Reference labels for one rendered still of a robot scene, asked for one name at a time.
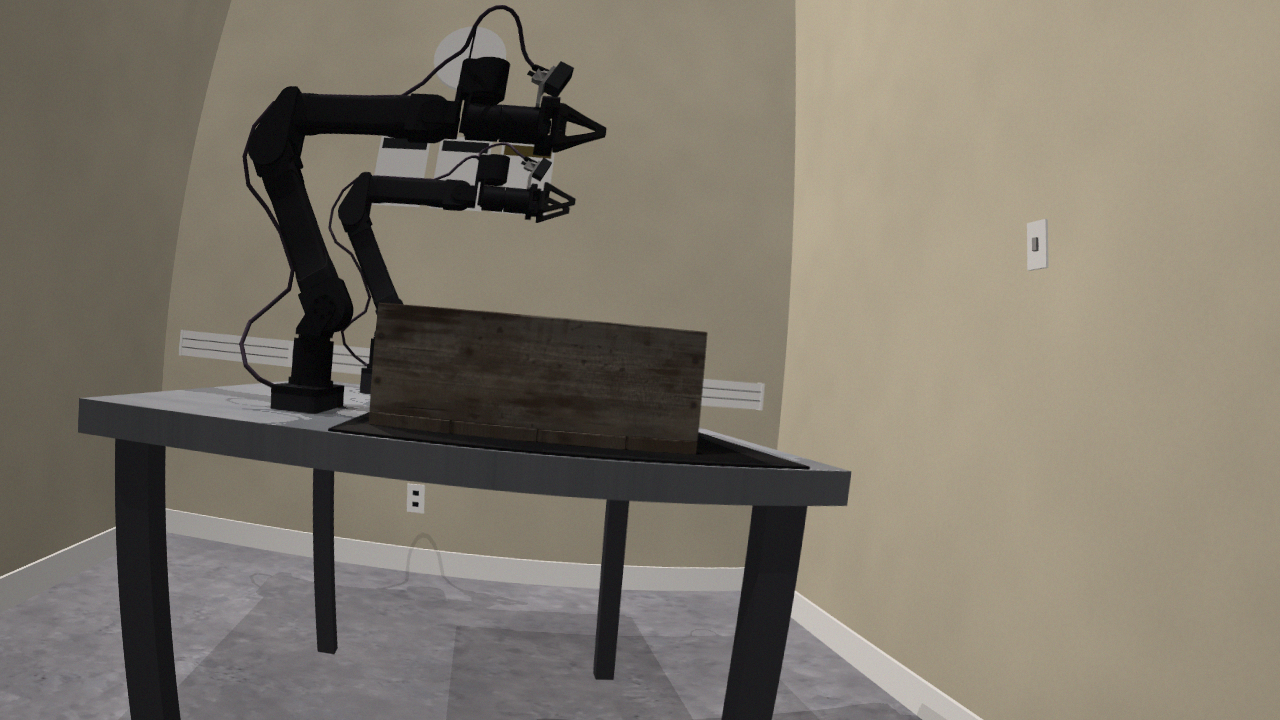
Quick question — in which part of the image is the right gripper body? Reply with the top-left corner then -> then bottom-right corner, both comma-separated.
499,65 -> 561,156

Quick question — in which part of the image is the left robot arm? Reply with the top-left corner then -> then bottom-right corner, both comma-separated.
338,154 -> 509,315

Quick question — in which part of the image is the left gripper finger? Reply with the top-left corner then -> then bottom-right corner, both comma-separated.
540,182 -> 576,213
536,197 -> 570,223

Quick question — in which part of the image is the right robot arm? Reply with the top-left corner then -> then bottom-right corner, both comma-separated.
248,56 -> 509,397

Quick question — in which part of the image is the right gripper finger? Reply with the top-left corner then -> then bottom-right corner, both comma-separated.
552,117 -> 596,152
553,102 -> 605,149

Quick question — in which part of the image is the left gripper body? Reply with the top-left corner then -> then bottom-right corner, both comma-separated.
503,160 -> 544,220

